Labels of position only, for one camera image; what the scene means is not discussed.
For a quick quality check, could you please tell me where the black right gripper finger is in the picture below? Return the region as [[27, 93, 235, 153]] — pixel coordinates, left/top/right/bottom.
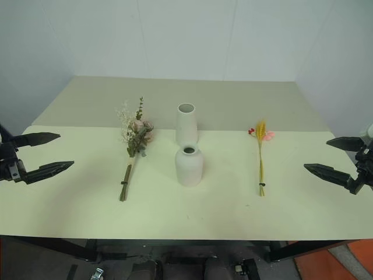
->
[[326, 136, 364, 152], [303, 163, 363, 196]]

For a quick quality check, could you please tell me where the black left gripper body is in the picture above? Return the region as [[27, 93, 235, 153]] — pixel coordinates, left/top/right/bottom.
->
[[0, 142, 29, 183]]

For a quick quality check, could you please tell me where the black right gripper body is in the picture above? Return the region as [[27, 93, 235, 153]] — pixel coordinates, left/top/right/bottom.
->
[[354, 143, 373, 189]]

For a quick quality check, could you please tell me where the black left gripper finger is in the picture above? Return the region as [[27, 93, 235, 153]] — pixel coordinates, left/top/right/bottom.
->
[[22, 160, 75, 186], [12, 132, 61, 148]]

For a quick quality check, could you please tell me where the short white round vase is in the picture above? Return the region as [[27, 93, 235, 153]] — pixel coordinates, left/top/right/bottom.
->
[[174, 144, 204, 188]]

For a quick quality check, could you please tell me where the tall white tapered vase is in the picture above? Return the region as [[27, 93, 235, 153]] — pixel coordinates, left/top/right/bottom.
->
[[175, 103, 200, 146]]

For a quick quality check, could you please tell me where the yellow wheat bouquet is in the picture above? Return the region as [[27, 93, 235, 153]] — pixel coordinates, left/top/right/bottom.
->
[[248, 118, 276, 197]]

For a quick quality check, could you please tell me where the pink rose bouquet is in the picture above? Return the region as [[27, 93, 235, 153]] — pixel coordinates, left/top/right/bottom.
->
[[115, 96, 155, 202]]

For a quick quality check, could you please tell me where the dark rounded shape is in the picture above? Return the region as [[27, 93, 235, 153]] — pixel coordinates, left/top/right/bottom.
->
[[131, 259, 159, 280]]

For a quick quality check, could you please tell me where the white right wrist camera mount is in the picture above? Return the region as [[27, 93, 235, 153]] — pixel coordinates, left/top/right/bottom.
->
[[359, 123, 373, 144]]

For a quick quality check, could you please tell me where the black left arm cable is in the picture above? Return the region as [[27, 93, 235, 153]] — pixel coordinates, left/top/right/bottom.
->
[[0, 123, 13, 145]]

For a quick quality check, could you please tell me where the black metal table frame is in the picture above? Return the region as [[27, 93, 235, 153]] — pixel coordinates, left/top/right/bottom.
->
[[0, 235, 364, 280]]

